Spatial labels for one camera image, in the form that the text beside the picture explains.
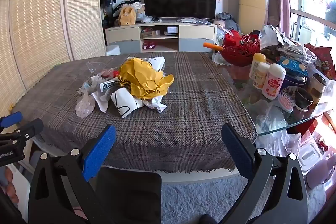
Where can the red snack bag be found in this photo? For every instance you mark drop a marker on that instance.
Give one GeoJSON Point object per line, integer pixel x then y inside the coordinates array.
{"type": "Point", "coordinates": [324, 58]}

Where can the small crumpled white paper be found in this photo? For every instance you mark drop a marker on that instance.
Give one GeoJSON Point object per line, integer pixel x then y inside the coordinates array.
{"type": "Point", "coordinates": [97, 81]}
{"type": "Point", "coordinates": [85, 88]}

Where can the red wrapper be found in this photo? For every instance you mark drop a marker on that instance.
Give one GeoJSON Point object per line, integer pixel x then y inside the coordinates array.
{"type": "Point", "coordinates": [111, 73]}

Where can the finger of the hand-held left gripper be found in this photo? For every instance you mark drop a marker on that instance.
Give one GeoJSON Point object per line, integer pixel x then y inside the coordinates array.
{"type": "Point", "coordinates": [30, 129]}
{"type": "Point", "coordinates": [10, 119]}

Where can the pink hairbrush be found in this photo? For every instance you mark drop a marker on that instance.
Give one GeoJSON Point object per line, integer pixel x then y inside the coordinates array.
{"type": "Point", "coordinates": [286, 102]}

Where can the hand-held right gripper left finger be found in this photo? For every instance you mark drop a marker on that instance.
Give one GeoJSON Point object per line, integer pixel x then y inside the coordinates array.
{"type": "Point", "coordinates": [99, 151]}

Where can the white bottle yellow cap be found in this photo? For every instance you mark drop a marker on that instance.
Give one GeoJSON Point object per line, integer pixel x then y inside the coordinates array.
{"type": "Point", "coordinates": [257, 62]}

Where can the white plastic bag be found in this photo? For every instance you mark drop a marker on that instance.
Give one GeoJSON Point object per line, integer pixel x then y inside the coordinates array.
{"type": "Point", "coordinates": [278, 140]}

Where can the blue snack packet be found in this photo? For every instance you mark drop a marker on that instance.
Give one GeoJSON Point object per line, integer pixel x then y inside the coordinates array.
{"type": "Point", "coordinates": [291, 66]}

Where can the white barcode packet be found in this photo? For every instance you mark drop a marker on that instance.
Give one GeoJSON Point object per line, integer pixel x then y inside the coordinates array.
{"type": "Point", "coordinates": [110, 85]}

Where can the white paper bag black lines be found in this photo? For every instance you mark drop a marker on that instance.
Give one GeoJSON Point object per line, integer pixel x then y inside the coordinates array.
{"type": "Point", "coordinates": [123, 103]}

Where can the white storage box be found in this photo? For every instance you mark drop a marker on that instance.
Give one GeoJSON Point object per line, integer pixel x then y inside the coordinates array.
{"type": "Point", "coordinates": [309, 158]}

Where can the orange stick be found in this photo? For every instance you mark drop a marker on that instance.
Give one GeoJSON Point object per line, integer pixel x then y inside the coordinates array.
{"type": "Point", "coordinates": [211, 46]}

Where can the white stool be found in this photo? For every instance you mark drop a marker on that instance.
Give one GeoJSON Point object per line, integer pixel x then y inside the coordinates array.
{"type": "Point", "coordinates": [113, 50]}

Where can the white printed paper sheet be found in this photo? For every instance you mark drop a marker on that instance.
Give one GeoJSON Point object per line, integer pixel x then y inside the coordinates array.
{"type": "Point", "coordinates": [157, 62]}

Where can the grey plaid tablecloth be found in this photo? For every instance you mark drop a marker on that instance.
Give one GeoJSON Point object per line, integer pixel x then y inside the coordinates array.
{"type": "Point", "coordinates": [183, 113]}

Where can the brown ceramic cup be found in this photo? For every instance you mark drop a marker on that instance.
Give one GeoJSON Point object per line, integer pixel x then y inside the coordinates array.
{"type": "Point", "coordinates": [303, 98]}
{"type": "Point", "coordinates": [317, 85]}

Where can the dark blue tin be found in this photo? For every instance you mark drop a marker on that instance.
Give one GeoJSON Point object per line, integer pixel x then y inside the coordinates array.
{"type": "Point", "coordinates": [294, 81]}

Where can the clear dotted plastic bag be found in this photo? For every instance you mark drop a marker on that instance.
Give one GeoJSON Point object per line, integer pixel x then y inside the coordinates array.
{"type": "Point", "coordinates": [85, 107]}

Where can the red openwork bowl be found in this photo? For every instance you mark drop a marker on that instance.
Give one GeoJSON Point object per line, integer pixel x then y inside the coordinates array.
{"type": "Point", "coordinates": [237, 54]}

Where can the lilac plastic container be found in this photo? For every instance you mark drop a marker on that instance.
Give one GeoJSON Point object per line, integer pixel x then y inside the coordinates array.
{"type": "Point", "coordinates": [319, 176]}

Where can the cream grey television stand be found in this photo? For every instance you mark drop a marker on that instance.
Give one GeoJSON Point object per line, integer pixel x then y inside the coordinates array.
{"type": "Point", "coordinates": [123, 33]}

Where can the bamboo folding screen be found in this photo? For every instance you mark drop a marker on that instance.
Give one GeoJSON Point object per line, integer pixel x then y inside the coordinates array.
{"type": "Point", "coordinates": [39, 16]}

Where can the yellow paper bag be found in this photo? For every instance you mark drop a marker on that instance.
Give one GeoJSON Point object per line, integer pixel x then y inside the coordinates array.
{"type": "Point", "coordinates": [141, 77]}

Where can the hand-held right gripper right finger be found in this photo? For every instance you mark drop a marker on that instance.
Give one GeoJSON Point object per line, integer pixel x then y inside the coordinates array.
{"type": "Point", "coordinates": [236, 150]}

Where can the white bottle pink label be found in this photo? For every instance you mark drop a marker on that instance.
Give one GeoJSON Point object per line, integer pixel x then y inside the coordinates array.
{"type": "Point", "coordinates": [273, 82]}

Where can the black trash bin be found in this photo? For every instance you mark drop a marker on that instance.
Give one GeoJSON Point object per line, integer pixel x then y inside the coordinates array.
{"type": "Point", "coordinates": [131, 195]}

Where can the white bottle yellow label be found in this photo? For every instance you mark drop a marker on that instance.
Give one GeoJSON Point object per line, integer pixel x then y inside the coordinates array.
{"type": "Point", "coordinates": [261, 76]}

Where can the brown plush toy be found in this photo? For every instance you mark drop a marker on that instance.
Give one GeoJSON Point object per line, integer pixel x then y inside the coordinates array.
{"type": "Point", "coordinates": [126, 16]}

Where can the clear plastic wrap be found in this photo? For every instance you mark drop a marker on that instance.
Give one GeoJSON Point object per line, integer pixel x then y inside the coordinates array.
{"type": "Point", "coordinates": [94, 66]}

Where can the grey clothes pile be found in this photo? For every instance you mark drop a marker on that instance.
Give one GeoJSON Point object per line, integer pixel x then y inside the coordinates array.
{"type": "Point", "coordinates": [227, 20]}

